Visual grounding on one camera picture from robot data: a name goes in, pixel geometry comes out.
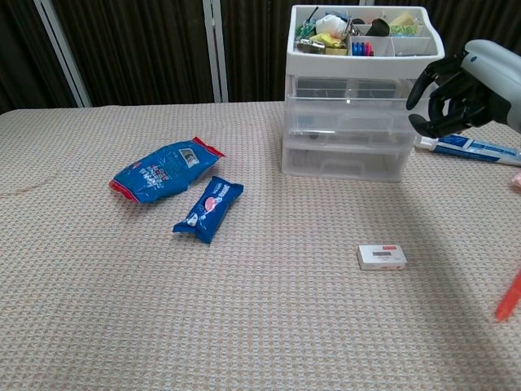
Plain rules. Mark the upright white frame post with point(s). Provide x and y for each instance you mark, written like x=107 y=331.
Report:
x=215 y=53

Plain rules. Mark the large blue snack bag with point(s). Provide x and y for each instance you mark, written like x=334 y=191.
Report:
x=163 y=173

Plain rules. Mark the slanted white frame post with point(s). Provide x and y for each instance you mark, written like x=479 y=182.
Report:
x=65 y=57

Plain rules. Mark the white plastic drawer organizer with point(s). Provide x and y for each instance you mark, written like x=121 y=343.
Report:
x=358 y=65

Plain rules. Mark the yellow sponge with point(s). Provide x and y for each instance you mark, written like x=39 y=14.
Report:
x=403 y=18

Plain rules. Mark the yellow sticky note pad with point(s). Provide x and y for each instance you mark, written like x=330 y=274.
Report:
x=337 y=51

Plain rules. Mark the small white box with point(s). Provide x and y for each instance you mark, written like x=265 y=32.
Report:
x=382 y=257

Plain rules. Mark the yellow wrapped packet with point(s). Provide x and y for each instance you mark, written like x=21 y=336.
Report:
x=325 y=40

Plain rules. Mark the small blue snack packet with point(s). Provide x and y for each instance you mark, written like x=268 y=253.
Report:
x=209 y=209

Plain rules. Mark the green circuit board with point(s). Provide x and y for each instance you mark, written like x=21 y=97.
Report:
x=304 y=29

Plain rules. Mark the clear empty drawer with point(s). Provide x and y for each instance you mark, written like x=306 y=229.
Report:
x=305 y=163

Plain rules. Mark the thin black stick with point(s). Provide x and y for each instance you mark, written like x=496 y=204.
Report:
x=311 y=15

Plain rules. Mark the dark brown curtain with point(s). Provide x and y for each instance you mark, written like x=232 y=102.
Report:
x=142 y=49

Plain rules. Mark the orange red plastic stick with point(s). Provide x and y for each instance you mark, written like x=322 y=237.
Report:
x=510 y=299

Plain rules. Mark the black round object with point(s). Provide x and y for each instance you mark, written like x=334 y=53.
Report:
x=378 y=27

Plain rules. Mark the white crumpled wad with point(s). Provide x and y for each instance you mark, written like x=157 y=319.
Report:
x=330 y=24

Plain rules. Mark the beige woven tablecloth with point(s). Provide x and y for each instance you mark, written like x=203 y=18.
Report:
x=260 y=305

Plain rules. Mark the pink object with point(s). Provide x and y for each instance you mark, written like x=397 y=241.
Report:
x=517 y=180

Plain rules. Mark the blue white toothpaste tube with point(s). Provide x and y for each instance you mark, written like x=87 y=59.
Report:
x=476 y=150

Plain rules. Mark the green printed packet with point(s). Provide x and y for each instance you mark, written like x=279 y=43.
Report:
x=404 y=29

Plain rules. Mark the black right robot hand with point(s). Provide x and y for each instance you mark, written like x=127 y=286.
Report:
x=476 y=102

